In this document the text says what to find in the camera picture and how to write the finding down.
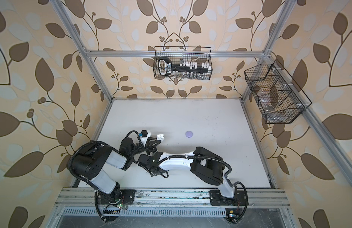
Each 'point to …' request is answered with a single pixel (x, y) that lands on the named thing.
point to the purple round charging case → (189, 134)
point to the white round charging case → (160, 137)
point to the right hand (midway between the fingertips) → (157, 171)
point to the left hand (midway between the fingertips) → (160, 139)
